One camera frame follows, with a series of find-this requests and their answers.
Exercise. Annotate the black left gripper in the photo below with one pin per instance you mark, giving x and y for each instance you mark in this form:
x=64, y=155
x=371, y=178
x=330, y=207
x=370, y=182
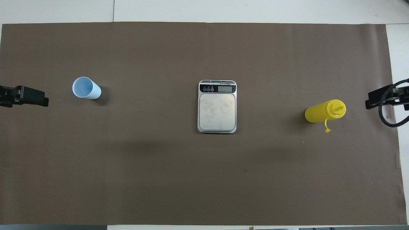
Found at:
x=6, y=95

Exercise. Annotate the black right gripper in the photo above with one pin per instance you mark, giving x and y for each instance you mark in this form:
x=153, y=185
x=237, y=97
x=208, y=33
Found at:
x=401, y=99

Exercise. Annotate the yellow squeeze bottle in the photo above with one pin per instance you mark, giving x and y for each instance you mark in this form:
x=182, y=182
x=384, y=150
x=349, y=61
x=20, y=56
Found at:
x=322, y=112

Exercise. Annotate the light blue plastic cup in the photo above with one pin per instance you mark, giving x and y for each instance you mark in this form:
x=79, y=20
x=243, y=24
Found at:
x=88, y=88

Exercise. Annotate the silver digital kitchen scale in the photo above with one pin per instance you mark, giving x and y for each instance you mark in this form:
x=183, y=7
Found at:
x=217, y=111

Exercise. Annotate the brown table mat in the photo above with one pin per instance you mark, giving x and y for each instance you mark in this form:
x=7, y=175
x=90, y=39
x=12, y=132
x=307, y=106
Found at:
x=159, y=159

